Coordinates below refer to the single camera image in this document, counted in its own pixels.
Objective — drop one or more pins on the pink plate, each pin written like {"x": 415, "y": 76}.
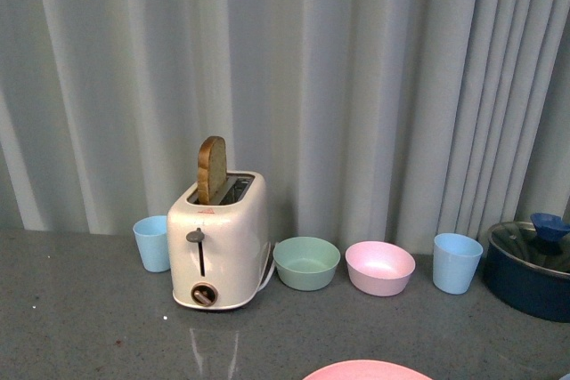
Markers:
{"x": 365, "y": 369}

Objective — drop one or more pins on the toast slice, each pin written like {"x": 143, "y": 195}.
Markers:
{"x": 212, "y": 168}

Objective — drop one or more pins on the green bowl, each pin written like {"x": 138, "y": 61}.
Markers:
{"x": 306, "y": 263}

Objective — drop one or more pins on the cream toaster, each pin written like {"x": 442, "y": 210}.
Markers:
{"x": 219, "y": 254}

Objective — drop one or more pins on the grey curtain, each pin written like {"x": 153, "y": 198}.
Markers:
{"x": 369, "y": 119}

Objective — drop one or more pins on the pink bowl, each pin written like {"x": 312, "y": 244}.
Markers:
{"x": 379, "y": 268}

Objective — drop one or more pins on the light blue cup left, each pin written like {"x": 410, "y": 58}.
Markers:
{"x": 151, "y": 239}

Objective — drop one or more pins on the light blue cup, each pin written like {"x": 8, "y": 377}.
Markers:
{"x": 455, "y": 261}
{"x": 151, "y": 239}

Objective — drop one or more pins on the light blue cup right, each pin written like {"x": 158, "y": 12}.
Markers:
{"x": 455, "y": 261}

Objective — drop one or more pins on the glass pot lid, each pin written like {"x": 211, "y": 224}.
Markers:
{"x": 541, "y": 245}

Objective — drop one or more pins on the dark blue pot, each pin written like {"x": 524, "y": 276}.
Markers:
{"x": 539, "y": 292}

